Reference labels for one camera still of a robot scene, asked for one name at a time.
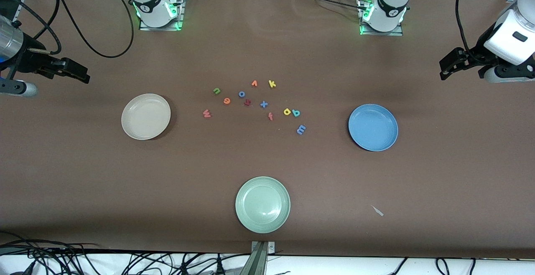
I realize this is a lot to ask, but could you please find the brown paper table cover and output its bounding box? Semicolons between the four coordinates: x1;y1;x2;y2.
0;0;535;260

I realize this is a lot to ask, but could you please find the blue round plate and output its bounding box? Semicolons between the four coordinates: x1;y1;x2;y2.
348;104;399;152

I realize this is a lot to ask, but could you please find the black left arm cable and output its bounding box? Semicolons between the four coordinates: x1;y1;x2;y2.
456;0;482;58

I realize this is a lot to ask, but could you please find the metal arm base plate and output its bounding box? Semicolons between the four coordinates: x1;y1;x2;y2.
139;0;187;31
357;0;404;37

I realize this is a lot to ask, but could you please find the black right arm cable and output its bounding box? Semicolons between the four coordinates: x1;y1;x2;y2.
0;0;135;59

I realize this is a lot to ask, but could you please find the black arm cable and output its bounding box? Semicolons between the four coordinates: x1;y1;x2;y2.
456;0;482;58
0;0;135;59

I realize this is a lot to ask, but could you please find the beige round plate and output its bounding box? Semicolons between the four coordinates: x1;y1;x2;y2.
121;94;171;140

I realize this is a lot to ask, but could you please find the black floor cable bundle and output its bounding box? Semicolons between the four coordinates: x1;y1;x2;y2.
0;230;251;275

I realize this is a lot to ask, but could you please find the pale green round plate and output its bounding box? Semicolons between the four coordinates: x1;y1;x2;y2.
235;176;291;234

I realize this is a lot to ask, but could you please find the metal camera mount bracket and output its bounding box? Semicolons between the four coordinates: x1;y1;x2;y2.
240;241;276;275

